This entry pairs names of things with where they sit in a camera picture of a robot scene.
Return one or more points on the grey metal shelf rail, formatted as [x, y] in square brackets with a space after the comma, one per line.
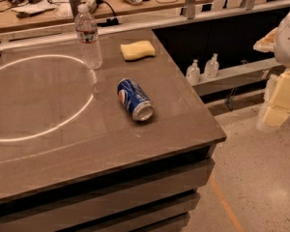
[238, 76]

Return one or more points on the black scissors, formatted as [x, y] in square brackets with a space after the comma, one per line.
[24, 14]

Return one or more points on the grey drawer cabinet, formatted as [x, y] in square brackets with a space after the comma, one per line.
[156, 196]

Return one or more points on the yellow sponge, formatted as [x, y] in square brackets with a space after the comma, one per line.
[137, 50]

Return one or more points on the blue pepsi can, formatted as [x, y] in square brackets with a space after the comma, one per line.
[134, 100]

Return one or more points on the clear plastic water bottle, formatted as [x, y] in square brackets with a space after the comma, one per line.
[87, 34]

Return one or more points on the right hand sanitizer bottle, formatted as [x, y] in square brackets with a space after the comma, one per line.
[211, 67]

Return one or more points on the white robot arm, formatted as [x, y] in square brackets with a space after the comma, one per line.
[282, 43]

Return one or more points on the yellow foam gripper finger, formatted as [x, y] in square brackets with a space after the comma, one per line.
[276, 107]
[267, 43]

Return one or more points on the left hand sanitizer bottle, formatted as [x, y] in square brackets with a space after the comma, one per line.
[193, 73]

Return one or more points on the hand sanitizer bottle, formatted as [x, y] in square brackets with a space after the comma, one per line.
[193, 73]
[211, 67]

